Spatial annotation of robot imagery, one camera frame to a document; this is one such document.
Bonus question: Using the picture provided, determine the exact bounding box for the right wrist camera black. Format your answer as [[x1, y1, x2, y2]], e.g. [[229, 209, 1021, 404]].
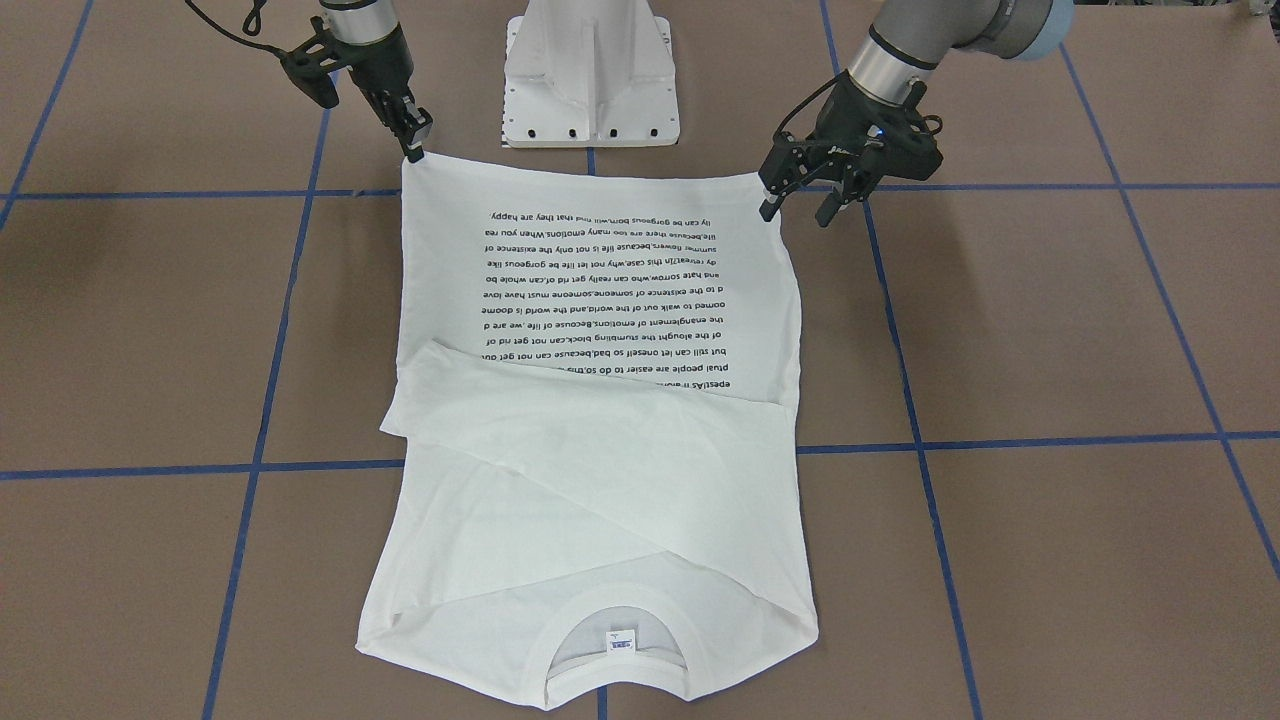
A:
[[279, 15, 346, 109]]

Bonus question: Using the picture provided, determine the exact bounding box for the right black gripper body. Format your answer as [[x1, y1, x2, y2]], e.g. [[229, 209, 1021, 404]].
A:
[[346, 38, 433, 141]]

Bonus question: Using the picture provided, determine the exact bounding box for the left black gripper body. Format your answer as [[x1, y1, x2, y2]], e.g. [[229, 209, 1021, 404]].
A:
[[759, 72, 943, 201]]

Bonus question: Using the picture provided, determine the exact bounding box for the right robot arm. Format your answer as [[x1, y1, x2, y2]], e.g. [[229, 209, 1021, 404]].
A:
[[320, 1, 433, 163]]

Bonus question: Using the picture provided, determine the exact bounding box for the white central pedestal column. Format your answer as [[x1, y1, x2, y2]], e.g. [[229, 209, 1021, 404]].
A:
[[502, 1, 680, 149]]

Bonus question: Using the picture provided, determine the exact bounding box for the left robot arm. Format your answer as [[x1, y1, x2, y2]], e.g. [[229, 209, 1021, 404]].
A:
[[759, 1, 1074, 227]]

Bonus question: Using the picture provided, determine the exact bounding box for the white printed t-shirt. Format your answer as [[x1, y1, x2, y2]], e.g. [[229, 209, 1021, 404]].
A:
[[356, 155, 819, 710]]

